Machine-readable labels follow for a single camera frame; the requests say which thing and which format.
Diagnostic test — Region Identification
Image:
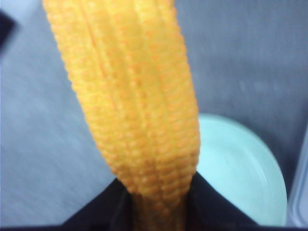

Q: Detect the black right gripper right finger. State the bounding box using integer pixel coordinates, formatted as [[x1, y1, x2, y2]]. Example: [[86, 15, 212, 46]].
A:
[[185, 172, 258, 228]]

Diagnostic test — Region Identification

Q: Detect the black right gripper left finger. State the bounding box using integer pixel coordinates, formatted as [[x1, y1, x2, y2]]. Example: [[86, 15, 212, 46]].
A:
[[64, 178, 133, 228]]

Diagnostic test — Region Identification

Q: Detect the yellow corn cob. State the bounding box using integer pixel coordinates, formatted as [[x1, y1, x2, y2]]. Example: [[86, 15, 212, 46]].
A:
[[43, 0, 200, 231]]

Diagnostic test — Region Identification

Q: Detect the light green plate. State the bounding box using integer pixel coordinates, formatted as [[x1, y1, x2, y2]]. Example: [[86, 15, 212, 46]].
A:
[[197, 114, 287, 226]]

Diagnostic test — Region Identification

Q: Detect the silver kitchen scale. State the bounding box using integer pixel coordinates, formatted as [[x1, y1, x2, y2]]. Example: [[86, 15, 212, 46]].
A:
[[288, 136, 308, 228]]

